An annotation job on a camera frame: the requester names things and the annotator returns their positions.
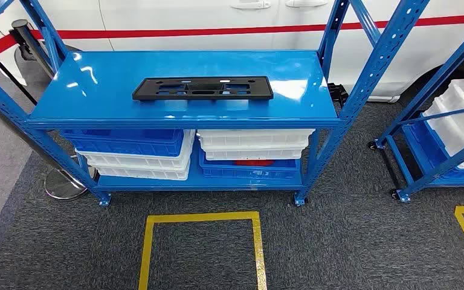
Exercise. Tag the black plastic panel part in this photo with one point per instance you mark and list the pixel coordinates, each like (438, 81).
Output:
(148, 94)

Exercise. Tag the blue metal shelf rack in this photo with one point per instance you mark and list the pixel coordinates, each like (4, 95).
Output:
(96, 88)

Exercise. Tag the blue wheeled shelf rack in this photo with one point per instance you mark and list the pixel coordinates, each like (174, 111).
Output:
(432, 176)

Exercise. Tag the red item in crate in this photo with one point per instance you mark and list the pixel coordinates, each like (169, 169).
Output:
(254, 163)

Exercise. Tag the black ribbed object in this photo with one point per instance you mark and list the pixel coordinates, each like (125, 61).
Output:
(338, 94)

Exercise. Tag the white car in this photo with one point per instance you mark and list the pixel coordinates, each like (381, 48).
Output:
(216, 12)

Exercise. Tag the chrome stanchion with round base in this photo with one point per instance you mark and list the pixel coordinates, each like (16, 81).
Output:
(66, 186)

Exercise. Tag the black-topped stanchion post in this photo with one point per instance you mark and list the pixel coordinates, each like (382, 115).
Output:
(20, 28)

